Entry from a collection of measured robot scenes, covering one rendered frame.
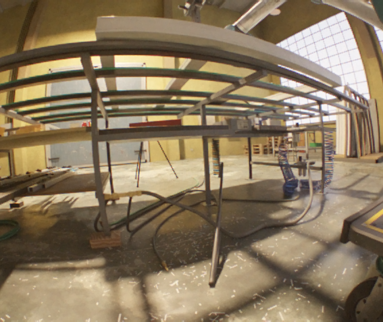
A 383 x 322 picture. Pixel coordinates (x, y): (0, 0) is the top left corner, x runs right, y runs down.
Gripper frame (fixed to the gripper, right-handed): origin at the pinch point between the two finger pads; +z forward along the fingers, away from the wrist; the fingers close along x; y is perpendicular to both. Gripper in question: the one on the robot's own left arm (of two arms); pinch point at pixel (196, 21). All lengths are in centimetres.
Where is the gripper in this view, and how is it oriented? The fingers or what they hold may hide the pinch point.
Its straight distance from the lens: 78.7
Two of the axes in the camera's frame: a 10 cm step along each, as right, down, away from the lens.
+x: 3.5, 0.5, -9.4
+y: -9.4, 0.8, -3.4
